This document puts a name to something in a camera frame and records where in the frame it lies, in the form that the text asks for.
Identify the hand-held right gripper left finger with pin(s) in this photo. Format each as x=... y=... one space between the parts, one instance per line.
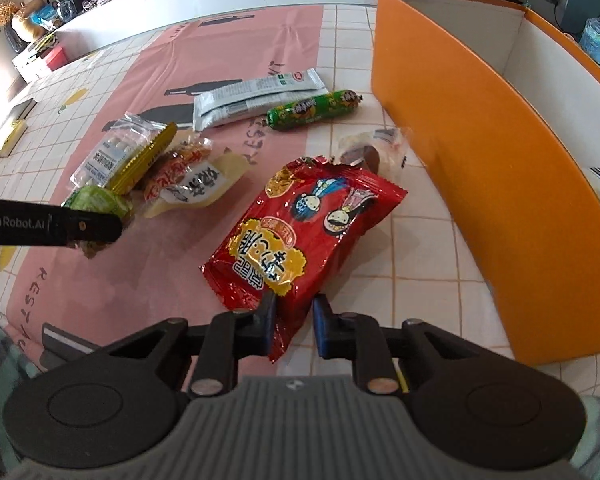
x=269 y=325

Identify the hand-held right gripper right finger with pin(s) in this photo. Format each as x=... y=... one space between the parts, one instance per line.
x=321 y=325

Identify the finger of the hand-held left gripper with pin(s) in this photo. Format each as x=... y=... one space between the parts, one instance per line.
x=92 y=227

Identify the green snack packet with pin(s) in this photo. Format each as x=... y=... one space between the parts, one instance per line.
x=100 y=200

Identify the red snack bag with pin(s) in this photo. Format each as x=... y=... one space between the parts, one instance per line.
x=300 y=240

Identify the gold-edged red yellow snack packet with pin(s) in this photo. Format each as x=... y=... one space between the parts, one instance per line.
x=180 y=170

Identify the green sausage stick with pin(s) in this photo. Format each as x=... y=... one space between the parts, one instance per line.
x=310 y=109

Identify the orange cardboard box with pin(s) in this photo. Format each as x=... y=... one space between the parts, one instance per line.
x=480 y=160

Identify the pink and checked tablecloth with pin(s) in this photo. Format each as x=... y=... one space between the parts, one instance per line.
x=130 y=270

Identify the clear packet of white candies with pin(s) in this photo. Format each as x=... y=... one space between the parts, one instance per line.
x=107 y=152

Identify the teal striped clothing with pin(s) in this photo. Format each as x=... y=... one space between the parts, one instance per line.
x=0 y=350

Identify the beige snack packet black print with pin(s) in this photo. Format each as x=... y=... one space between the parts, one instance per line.
x=220 y=175

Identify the red storage box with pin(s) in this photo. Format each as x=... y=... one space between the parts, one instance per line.
x=56 y=57

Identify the clear-wrapped brown pastry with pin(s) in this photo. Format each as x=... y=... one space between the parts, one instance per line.
x=365 y=152

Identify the dried yellow flowers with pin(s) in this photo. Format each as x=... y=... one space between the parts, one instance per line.
x=0 y=12

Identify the blue water bottle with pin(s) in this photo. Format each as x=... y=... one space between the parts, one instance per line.
x=597 y=42

